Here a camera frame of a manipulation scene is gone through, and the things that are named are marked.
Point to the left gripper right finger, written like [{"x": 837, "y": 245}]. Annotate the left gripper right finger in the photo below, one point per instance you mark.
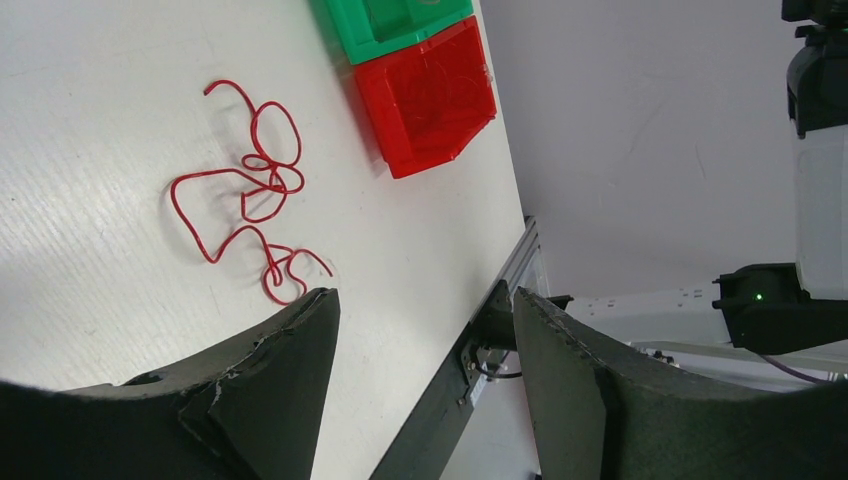
[{"x": 603, "y": 410}]

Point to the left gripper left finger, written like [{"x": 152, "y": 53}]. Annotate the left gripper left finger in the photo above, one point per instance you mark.
[{"x": 249, "y": 407}]

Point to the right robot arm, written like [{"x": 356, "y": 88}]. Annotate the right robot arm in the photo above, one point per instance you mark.
[{"x": 777, "y": 308}]

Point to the red plastic bin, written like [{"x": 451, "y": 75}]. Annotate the red plastic bin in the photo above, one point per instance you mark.
[{"x": 427, "y": 102}]

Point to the green plastic bin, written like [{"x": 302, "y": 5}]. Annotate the green plastic bin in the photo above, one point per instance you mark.
[{"x": 369, "y": 29}]

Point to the aluminium frame rail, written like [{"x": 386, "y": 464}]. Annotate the aluminium frame rail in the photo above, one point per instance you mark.
[{"x": 524, "y": 268}]

